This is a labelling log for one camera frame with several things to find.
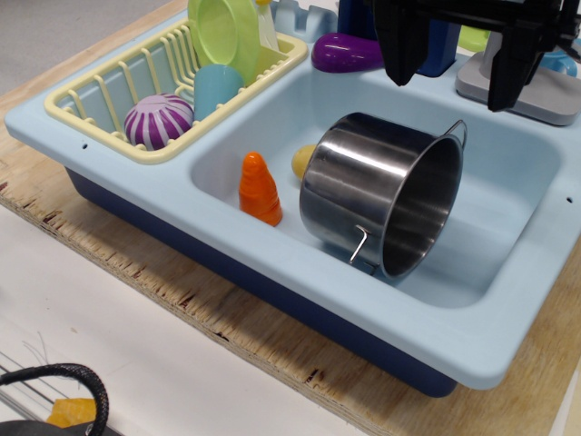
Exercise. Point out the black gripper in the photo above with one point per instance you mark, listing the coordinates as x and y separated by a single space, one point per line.
528 29

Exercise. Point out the stainless steel pot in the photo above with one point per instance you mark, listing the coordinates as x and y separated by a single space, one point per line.
381 191

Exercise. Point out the light blue toy sink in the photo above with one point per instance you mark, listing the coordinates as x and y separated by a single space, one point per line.
459 318

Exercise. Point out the light blue mug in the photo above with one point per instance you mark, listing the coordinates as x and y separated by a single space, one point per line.
560 62

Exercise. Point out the grey toy faucet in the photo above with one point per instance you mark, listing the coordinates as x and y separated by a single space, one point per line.
551 97

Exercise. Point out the dark blue box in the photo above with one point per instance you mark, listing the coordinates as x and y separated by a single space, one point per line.
356 19

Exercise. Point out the purple toy eggplant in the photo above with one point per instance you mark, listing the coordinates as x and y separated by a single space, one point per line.
338 53

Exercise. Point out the cream dish soap bottle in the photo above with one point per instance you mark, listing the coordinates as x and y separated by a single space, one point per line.
268 35

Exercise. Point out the yellow toy potato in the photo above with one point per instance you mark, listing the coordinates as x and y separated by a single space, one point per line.
301 159

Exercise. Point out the green plastic plate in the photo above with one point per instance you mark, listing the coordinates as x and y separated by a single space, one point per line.
226 32

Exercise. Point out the light blue cup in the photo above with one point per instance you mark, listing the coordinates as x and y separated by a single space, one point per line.
214 84

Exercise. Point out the orange toy carrot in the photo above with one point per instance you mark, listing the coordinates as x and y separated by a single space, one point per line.
258 194

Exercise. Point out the purple striped bowl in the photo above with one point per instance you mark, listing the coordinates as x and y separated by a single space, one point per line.
158 119

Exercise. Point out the yellow dish rack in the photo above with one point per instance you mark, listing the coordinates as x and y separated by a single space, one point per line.
97 102

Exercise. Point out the wooden board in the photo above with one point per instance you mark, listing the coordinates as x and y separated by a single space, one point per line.
183 352

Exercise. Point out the yellow tape piece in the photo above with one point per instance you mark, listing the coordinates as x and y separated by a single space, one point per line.
67 413

